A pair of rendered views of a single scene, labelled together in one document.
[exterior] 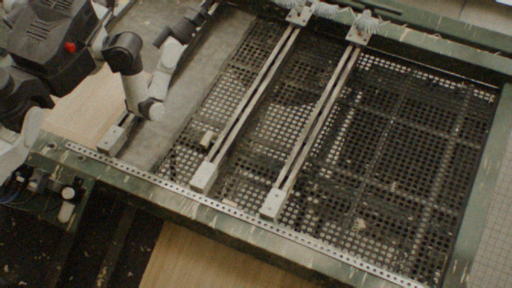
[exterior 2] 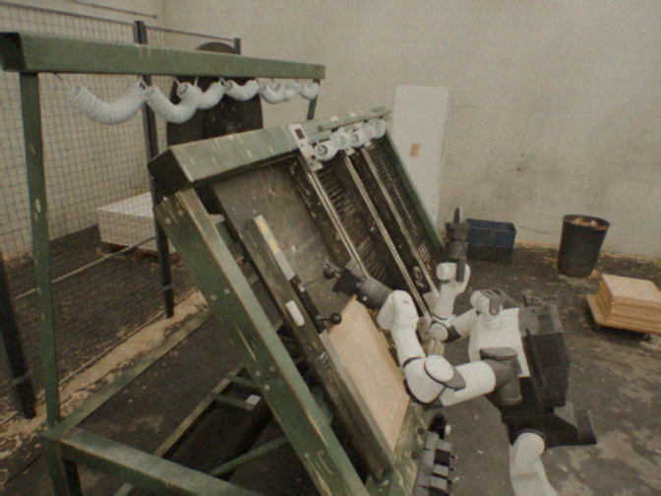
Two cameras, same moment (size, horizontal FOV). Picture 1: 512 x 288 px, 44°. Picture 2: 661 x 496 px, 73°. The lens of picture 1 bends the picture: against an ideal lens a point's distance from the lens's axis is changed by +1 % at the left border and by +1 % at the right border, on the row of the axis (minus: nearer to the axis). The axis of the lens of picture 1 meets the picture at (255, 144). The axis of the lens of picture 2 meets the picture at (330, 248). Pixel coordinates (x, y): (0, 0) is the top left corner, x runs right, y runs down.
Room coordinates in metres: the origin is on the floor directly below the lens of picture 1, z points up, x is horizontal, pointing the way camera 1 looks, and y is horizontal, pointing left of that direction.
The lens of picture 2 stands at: (2.84, 2.16, 2.12)
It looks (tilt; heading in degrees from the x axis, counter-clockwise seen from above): 21 degrees down; 275
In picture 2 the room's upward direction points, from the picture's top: 2 degrees clockwise
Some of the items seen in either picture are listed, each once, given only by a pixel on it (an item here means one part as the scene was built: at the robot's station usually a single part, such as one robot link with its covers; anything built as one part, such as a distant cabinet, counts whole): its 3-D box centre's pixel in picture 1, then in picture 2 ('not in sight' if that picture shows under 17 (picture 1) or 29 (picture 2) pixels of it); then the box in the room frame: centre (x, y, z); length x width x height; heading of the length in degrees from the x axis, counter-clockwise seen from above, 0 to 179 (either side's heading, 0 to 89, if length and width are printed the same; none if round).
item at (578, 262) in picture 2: not in sight; (579, 245); (0.28, -3.16, 0.33); 0.52 x 0.51 x 0.65; 77
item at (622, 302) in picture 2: not in sight; (622, 304); (0.40, -1.86, 0.20); 0.61 x 0.53 x 0.40; 77
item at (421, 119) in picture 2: not in sight; (416, 174); (2.28, -3.43, 1.03); 0.61 x 0.58 x 2.05; 77
